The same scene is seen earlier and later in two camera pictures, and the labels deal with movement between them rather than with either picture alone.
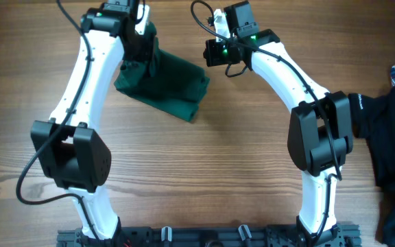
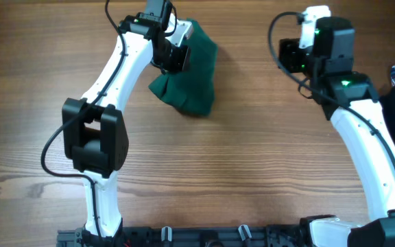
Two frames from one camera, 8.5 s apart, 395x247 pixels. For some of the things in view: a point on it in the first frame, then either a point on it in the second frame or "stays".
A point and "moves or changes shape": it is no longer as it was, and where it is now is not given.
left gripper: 145,52 to 178,64
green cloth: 169,84 moves or changes shape
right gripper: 209,53 to 288,49
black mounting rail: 267,237 stays
